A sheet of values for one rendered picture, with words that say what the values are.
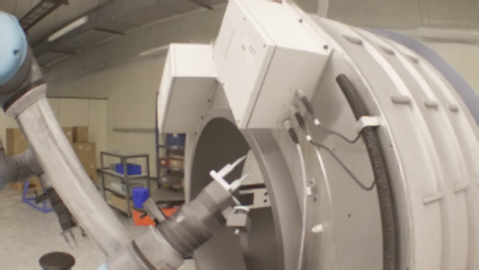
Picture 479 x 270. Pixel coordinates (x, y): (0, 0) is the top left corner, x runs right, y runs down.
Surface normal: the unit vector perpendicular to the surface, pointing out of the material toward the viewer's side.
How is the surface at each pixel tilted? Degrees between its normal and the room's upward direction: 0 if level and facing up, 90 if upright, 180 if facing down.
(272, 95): 133
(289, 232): 67
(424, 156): 61
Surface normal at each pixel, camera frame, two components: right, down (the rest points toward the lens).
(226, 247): 0.33, -0.39
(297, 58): 0.26, 0.71
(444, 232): -0.63, -0.11
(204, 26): -0.48, 0.04
